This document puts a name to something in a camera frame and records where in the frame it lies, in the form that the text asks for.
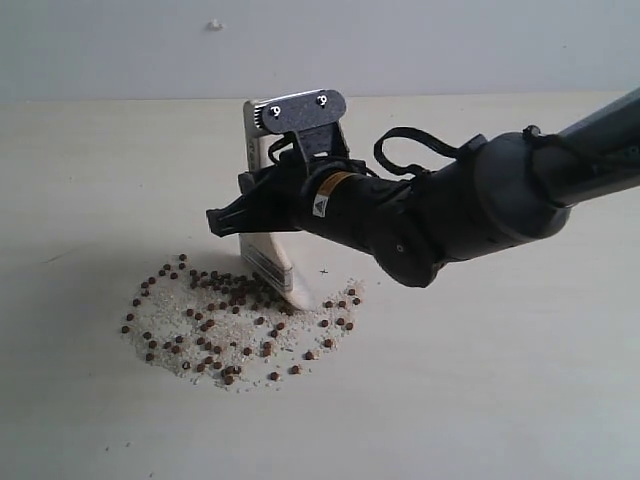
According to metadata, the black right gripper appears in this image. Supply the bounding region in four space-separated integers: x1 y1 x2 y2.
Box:
206 158 425 255

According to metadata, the wooden paint brush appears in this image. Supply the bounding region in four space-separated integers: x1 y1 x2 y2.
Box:
239 233 315 311

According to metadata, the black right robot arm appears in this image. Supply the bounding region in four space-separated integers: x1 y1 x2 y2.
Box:
207 89 639 297

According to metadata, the pile of pellets and grains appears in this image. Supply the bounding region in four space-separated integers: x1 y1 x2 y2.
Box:
117 253 363 392

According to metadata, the wrist camera with black bracket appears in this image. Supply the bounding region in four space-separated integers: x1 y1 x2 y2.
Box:
243 89 349 171

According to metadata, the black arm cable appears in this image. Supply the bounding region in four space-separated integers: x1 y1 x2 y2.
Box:
372 126 640 181

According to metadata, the small white wall plug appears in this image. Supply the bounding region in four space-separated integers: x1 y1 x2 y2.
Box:
207 19 225 31

